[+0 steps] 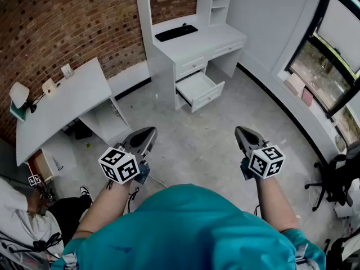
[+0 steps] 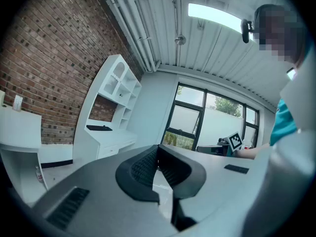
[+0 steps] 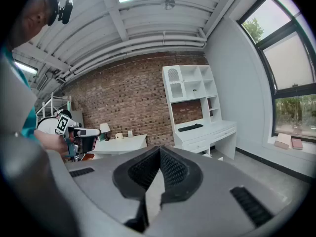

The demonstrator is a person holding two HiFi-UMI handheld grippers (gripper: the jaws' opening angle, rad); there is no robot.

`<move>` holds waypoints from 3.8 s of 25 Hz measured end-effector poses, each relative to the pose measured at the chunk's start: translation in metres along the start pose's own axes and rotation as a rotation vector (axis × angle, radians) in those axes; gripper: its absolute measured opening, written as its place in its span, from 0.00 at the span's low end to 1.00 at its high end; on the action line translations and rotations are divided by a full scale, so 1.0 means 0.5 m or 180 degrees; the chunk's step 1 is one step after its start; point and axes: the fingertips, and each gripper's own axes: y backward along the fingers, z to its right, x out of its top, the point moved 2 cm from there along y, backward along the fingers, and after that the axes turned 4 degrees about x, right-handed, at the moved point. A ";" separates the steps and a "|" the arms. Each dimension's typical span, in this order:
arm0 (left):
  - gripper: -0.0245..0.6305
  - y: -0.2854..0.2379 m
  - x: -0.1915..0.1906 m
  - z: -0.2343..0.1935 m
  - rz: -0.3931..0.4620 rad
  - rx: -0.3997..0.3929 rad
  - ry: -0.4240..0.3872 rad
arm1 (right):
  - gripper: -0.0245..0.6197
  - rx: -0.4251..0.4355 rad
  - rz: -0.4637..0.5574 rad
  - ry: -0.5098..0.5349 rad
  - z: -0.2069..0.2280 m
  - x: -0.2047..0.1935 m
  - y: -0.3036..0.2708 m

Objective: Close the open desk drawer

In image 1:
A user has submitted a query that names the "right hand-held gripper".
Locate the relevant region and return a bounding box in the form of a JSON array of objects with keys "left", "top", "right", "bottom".
[{"left": 235, "top": 126, "right": 286, "bottom": 181}]

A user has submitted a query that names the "black box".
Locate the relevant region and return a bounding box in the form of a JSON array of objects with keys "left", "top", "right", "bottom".
[{"left": 74, "top": 121, "right": 93, "bottom": 140}]

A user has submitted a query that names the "beige box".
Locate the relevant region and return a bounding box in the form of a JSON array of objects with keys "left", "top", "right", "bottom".
[{"left": 283, "top": 73, "right": 306, "bottom": 96}]

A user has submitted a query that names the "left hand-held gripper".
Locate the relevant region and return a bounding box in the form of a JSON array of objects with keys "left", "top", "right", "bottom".
[{"left": 98, "top": 127, "right": 158, "bottom": 185}]

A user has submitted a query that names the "person's teal shirt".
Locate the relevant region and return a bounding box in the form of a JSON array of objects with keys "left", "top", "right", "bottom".
[{"left": 52, "top": 183, "right": 327, "bottom": 270}]

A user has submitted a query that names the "white wide drawer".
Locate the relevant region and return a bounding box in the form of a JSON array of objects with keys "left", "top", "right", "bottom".
[{"left": 212, "top": 41, "right": 245, "bottom": 59}]

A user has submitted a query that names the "teal book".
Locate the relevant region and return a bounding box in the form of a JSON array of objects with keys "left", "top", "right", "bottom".
[{"left": 10, "top": 100, "right": 26, "bottom": 123}]

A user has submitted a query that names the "black keyboard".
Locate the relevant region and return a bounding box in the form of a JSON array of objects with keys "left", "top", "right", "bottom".
[{"left": 155, "top": 24, "right": 199, "bottom": 43}]

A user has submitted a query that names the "black office chair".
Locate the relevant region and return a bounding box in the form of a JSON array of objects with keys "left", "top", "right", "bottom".
[{"left": 304, "top": 141, "right": 360, "bottom": 212}]

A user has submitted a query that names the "white desk drawer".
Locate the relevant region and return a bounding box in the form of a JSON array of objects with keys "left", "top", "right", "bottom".
[{"left": 175, "top": 70, "right": 226, "bottom": 114}]

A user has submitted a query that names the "white narrow drawer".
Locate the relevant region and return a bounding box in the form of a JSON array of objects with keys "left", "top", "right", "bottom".
[{"left": 175, "top": 55, "right": 209, "bottom": 80}]

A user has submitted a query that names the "person's left forearm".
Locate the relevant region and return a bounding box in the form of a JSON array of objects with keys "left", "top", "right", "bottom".
[{"left": 75, "top": 178, "right": 136, "bottom": 239}]

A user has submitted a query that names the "person's right forearm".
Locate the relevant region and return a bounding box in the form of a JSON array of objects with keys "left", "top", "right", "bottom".
[{"left": 254, "top": 175, "right": 299, "bottom": 233}]

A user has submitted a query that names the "pink book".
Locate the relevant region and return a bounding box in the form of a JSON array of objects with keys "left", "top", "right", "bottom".
[{"left": 301, "top": 85, "right": 314, "bottom": 106}]

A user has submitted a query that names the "white desk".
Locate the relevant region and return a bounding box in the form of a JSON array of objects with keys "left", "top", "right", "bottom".
[{"left": 134, "top": 0, "right": 248, "bottom": 114}]

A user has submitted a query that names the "white side table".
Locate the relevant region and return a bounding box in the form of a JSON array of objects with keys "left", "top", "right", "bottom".
[{"left": 15, "top": 57, "right": 113, "bottom": 167}]

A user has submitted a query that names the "white lamp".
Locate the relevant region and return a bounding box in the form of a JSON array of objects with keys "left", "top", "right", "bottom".
[{"left": 8, "top": 82, "right": 30, "bottom": 109}]

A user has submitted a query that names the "black framed window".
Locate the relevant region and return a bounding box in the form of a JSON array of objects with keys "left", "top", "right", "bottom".
[{"left": 285, "top": 0, "right": 360, "bottom": 118}]

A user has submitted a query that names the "white box with red button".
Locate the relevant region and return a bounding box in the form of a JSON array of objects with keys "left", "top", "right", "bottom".
[{"left": 42, "top": 78, "right": 56, "bottom": 97}]

